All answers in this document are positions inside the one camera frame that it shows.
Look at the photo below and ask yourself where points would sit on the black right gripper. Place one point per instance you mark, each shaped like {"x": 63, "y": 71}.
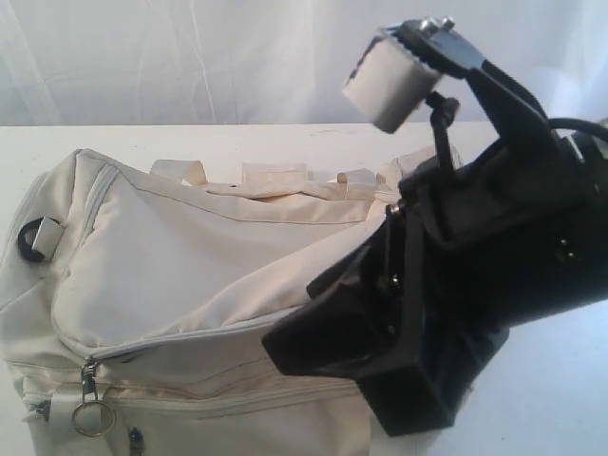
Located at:
{"x": 469, "y": 255}

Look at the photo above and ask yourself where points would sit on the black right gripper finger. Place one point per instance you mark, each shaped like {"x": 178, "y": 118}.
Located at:
{"x": 367, "y": 284}
{"x": 391, "y": 376}

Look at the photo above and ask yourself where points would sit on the beige fabric duffel bag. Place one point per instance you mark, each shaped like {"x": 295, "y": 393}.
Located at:
{"x": 133, "y": 306}

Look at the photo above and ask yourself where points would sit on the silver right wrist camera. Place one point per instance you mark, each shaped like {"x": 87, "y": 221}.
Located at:
{"x": 389, "y": 81}

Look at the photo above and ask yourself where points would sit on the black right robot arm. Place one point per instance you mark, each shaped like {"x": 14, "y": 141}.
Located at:
{"x": 594, "y": 142}

